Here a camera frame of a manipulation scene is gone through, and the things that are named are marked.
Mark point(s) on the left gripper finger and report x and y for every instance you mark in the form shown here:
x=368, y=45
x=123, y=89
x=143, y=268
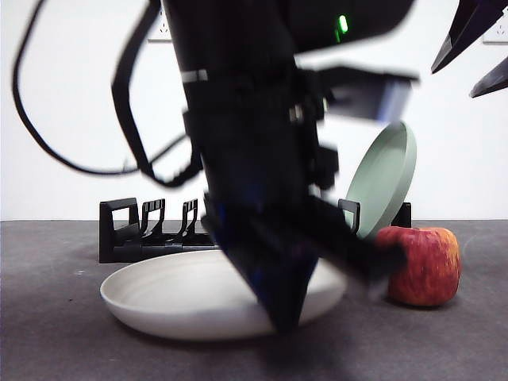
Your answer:
x=270, y=270
x=357, y=254

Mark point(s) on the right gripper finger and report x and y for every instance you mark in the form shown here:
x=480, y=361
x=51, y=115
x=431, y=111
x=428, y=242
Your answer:
x=494, y=81
x=472, y=28

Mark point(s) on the red apple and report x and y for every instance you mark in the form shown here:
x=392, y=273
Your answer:
x=430, y=275

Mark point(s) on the cream yellow plate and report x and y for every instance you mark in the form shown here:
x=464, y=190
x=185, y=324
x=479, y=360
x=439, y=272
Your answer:
x=166, y=293

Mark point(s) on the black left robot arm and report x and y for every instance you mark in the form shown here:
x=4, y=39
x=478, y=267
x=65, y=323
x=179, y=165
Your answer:
x=238, y=79

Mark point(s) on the green plate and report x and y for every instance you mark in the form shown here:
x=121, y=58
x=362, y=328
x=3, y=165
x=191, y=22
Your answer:
x=385, y=178

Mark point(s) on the black plate rack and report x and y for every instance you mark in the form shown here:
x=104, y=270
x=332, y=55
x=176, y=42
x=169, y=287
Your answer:
x=119, y=251

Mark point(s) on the white wall socket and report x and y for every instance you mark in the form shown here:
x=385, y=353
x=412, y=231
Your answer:
x=160, y=33
x=498, y=37

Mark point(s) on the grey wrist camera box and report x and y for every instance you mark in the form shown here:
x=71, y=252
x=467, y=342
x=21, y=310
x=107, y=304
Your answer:
x=369, y=95

